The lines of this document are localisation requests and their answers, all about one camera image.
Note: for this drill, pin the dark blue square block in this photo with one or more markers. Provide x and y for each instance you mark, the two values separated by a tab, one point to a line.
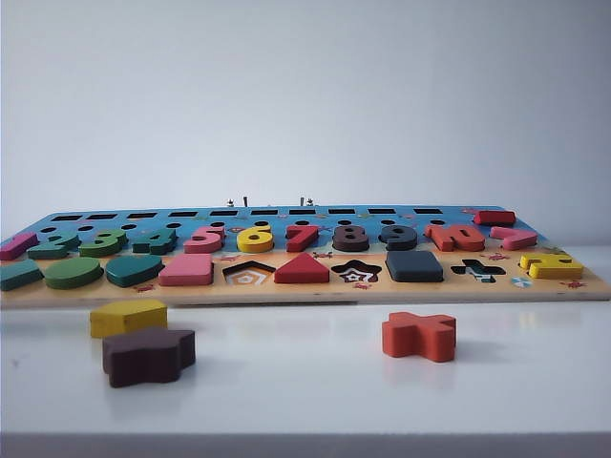
413	267

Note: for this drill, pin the red number seven block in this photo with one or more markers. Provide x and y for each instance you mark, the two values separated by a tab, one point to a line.
303	241

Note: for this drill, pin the red triangle block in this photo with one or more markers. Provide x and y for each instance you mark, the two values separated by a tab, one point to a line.
303	273

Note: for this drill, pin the brown number eight block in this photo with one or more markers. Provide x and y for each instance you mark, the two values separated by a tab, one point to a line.
351	244

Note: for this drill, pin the yellow number six block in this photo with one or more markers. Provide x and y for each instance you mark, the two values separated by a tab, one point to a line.
255	244

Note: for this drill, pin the wooden number shape puzzle board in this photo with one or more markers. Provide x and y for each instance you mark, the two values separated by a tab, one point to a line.
334	290

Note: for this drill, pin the dark blue number nine block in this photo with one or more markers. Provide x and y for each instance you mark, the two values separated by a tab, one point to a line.
398	244

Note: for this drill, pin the pink number five block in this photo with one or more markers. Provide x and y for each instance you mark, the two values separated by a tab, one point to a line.
203	245

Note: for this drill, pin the pink trapezoid block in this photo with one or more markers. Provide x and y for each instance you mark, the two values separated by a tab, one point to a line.
186	272

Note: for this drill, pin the orange number ten block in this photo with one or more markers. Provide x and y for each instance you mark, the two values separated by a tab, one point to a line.
448	238

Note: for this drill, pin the orange cross block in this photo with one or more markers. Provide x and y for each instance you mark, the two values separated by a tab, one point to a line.
415	336

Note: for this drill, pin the teal number four block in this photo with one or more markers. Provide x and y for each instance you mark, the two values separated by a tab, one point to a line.
153	245

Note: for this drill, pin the teal heart block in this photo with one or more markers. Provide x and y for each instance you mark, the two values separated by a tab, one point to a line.
133	272

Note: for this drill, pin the red minus sign block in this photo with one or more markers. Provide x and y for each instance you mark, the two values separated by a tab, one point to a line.
494	218

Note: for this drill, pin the yellow pentagon block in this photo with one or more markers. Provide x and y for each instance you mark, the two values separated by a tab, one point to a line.
124	317

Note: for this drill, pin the brown star block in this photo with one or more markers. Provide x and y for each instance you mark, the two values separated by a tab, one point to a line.
143	358

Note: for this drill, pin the pink greater-than sign block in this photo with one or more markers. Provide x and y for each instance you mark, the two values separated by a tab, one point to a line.
513	241

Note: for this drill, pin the green number three block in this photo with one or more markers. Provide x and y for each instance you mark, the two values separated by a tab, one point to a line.
98	247

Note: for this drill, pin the green circle block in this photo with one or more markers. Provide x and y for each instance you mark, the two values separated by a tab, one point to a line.
71	274

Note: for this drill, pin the yellow equals sign block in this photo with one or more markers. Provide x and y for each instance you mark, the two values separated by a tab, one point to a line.
554	271

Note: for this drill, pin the teal number two block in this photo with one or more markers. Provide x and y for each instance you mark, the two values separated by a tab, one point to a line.
52	248

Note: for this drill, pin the pink number one block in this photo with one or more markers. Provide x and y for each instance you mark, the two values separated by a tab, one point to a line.
16	245

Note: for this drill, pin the teal rectangle block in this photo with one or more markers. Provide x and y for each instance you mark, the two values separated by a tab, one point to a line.
19	276

